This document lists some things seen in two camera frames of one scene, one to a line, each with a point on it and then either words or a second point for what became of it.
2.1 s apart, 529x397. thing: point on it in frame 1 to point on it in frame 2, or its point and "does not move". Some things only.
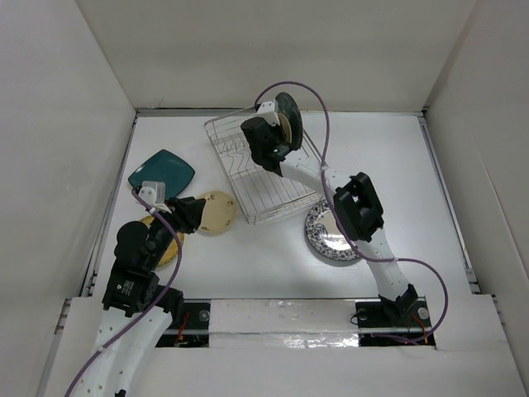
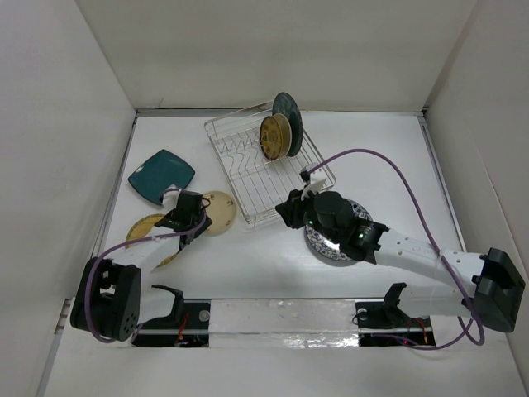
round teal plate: x=288 y=106 does not move
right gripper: x=275 y=128 to x=291 y=209
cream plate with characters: x=219 y=213 does not move
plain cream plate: x=285 y=126 does not move
